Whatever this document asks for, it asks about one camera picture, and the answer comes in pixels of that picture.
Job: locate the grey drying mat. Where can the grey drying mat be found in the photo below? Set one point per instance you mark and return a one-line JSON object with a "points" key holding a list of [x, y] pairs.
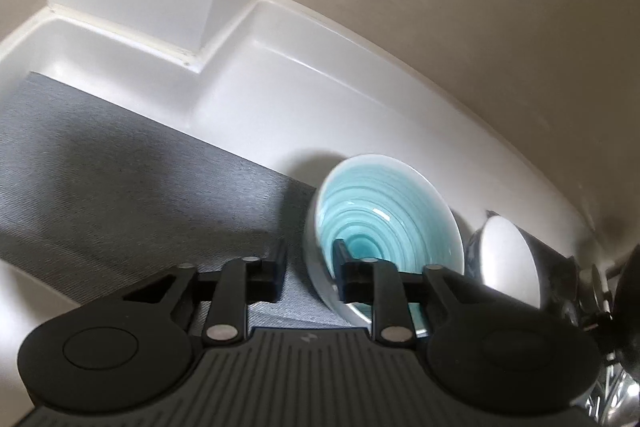
{"points": [[125, 187]]}

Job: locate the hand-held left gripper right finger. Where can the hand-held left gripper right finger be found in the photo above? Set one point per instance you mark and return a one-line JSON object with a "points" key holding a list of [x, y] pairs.
{"points": [[350, 279]]}

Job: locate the white bowl with blue pattern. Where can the white bowl with blue pattern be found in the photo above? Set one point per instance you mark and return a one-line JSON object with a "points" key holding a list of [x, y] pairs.
{"points": [[507, 257]]}

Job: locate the black glass gas stove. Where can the black glass gas stove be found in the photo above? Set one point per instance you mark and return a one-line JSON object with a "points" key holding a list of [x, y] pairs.
{"points": [[622, 307]]}

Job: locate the teal glazed bowl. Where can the teal glazed bowl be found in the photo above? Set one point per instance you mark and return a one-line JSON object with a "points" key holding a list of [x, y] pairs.
{"points": [[390, 207]]}

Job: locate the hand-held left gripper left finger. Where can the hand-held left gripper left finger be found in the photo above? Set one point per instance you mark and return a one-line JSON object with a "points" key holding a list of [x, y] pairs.
{"points": [[272, 278]]}

